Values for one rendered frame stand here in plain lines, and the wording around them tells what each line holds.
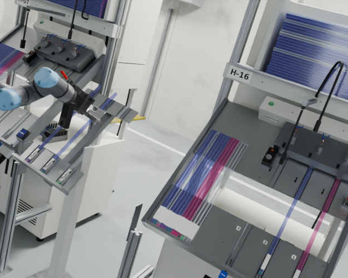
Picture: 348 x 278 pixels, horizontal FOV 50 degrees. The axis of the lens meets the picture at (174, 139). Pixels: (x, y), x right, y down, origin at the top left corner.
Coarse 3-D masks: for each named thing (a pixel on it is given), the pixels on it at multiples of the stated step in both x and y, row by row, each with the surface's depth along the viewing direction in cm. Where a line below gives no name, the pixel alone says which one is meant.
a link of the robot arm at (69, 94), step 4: (68, 84) 144; (68, 88) 143; (72, 88) 146; (68, 92) 144; (72, 92) 146; (64, 96) 143; (68, 96) 144; (72, 96) 146; (60, 100) 145; (64, 100) 145; (68, 100) 146
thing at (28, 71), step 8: (16, 32) 235; (32, 32) 233; (8, 40) 231; (16, 40) 230; (32, 40) 228; (40, 40) 227; (16, 48) 226; (32, 48) 224; (40, 56) 218; (24, 64) 216; (32, 64) 215; (40, 64) 214; (48, 64) 214; (16, 72) 213; (24, 72) 212; (32, 72) 211; (56, 72) 209; (64, 72) 208; (72, 72) 207; (80, 72) 207; (72, 80) 204
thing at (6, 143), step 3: (0, 138) 182; (3, 138) 182; (0, 141) 186; (3, 141) 182; (6, 141) 181; (3, 144) 187; (6, 144) 183; (9, 144) 180; (12, 144) 181; (9, 147) 185
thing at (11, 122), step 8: (0, 112) 196; (8, 112) 195; (16, 112) 195; (24, 112) 194; (0, 120) 192; (8, 120) 192; (16, 120) 191; (24, 120) 190; (32, 120) 190; (0, 128) 189; (8, 128) 189; (16, 128) 188; (24, 128) 187; (0, 136) 186; (8, 136) 186; (16, 136) 185
